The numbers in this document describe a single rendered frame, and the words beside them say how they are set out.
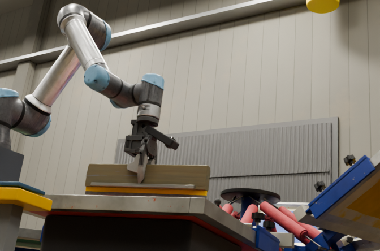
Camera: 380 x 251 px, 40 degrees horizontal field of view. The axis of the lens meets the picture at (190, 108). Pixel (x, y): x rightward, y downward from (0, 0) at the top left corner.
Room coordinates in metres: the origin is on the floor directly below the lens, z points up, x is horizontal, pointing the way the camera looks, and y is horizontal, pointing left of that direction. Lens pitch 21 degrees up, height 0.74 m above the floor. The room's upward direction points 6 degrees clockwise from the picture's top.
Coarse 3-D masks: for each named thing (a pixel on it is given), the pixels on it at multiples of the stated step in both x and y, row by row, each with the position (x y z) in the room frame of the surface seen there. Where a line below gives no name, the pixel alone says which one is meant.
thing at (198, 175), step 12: (96, 168) 1.63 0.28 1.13; (108, 168) 1.62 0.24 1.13; (120, 168) 1.60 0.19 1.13; (156, 168) 1.55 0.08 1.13; (168, 168) 1.53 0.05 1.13; (180, 168) 1.52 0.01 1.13; (192, 168) 1.50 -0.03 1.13; (204, 168) 1.49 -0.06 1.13; (96, 180) 1.63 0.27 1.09; (108, 180) 1.61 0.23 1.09; (120, 180) 1.60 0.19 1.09; (132, 180) 1.58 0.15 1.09; (144, 180) 1.56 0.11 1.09; (156, 180) 1.55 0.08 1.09; (168, 180) 1.53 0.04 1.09; (180, 180) 1.52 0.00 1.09; (192, 180) 1.50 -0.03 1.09; (204, 180) 1.49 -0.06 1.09
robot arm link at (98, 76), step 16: (64, 16) 1.61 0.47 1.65; (80, 16) 1.62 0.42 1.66; (64, 32) 1.65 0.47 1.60; (80, 32) 1.58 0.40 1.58; (80, 48) 1.56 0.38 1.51; (96, 48) 1.57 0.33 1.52; (96, 64) 1.52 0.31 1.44; (96, 80) 1.49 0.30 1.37; (112, 80) 1.52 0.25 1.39; (112, 96) 1.57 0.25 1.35
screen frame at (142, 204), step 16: (64, 208) 1.38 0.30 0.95; (80, 208) 1.36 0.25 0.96; (96, 208) 1.34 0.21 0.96; (112, 208) 1.32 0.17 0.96; (128, 208) 1.31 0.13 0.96; (144, 208) 1.29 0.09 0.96; (160, 208) 1.27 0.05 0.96; (176, 208) 1.26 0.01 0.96; (192, 208) 1.24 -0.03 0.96; (208, 208) 1.25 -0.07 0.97; (224, 224) 1.38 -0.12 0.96; (240, 224) 1.51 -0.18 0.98; (240, 240) 1.64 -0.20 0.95
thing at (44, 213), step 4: (32, 212) 1.50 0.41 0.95; (36, 212) 1.49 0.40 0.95; (40, 212) 1.49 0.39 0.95; (44, 212) 1.48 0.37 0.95; (48, 212) 1.47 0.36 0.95; (52, 212) 1.46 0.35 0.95; (56, 212) 1.45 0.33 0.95; (60, 212) 1.45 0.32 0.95; (64, 212) 1.44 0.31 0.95; (68, 212) 1.43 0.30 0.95; (72, 212) 1.42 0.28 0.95; (76, 212) 1.41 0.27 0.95; (80, 212) 1.41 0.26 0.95; (84, 212) 1.40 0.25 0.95; (44, 216) 1.56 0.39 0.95; (76, 216) 1.49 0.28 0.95; (80, 216) 1.48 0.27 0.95; (84, 216) 1.47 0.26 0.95; (88, 216) 1.46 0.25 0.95; (92, 216) 1.46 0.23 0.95; (96, 216) 1.45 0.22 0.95; (100, 216) 1.44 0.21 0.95; (104, 216) 1.43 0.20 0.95; (108, 216) 1.43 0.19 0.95
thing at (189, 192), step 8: (128, 192) 1.59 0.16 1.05; (136, 192) 1.58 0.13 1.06; (144, 192) 1.57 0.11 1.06; (152, 192) 1.56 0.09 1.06; (160, 192) 1.55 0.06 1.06; (168, 192) 1.54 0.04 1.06; (176, 192) 1.53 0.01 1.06; (184, 192) 1.52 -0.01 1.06; (192, 192) 1.51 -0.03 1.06; (200, 192) 1.50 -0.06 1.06
